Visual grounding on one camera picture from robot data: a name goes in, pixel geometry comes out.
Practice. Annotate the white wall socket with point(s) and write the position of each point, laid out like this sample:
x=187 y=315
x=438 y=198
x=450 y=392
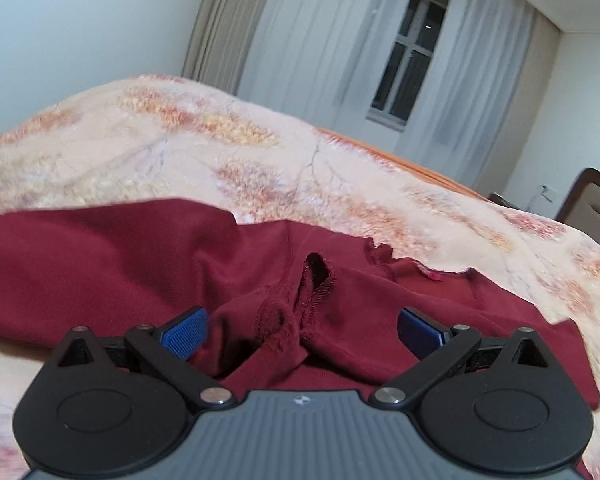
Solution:
x=547 y=193

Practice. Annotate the maroon garment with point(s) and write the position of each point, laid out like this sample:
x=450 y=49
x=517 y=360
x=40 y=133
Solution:
x=130 y=265

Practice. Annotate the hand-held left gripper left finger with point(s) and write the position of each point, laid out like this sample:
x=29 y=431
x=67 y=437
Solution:
x=182 y=335

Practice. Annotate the dark wooden nightstand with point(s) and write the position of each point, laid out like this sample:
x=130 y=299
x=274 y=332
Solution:
x=500 y=199

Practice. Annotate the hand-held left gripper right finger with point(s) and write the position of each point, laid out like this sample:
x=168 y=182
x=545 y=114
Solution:
x=422 y=332

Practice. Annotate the beige curtain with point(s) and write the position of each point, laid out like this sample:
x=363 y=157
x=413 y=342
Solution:
x=220 y=25

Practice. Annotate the floral beige blanket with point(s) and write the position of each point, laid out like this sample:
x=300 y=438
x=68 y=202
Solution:
x=190 y=150

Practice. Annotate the brown wooden headboard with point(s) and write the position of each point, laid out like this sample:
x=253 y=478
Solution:
x=592 y=200

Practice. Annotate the orange bed sheet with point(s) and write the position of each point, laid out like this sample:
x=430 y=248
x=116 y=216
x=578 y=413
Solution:
x=425 y=167

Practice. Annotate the white sheer curtain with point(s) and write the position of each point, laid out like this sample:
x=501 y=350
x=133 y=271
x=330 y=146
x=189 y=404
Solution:
x=472 y=70
x=325 y=35

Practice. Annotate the white framed window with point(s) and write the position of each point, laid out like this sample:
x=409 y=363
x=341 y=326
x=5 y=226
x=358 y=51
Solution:
x=405 y=60

